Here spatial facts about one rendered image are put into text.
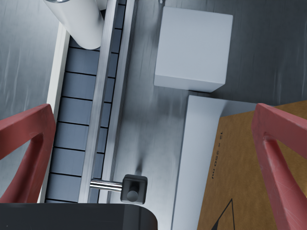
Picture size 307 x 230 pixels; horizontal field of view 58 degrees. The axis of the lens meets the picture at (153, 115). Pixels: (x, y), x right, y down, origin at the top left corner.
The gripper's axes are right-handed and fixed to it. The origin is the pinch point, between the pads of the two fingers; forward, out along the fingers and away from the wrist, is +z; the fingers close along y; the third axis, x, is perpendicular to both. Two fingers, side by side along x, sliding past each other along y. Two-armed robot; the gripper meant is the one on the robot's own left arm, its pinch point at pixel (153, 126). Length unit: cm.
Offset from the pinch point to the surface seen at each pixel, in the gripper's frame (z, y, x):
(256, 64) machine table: 34.0, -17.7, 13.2
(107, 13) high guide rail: 25.4, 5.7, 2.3
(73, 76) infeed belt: 27.7, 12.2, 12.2
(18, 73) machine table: 32.4, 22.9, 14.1
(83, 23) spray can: 22.8, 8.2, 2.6
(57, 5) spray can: 18.7, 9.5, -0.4
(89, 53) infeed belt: 30.0, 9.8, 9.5
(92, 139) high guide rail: 15.6, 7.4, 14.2
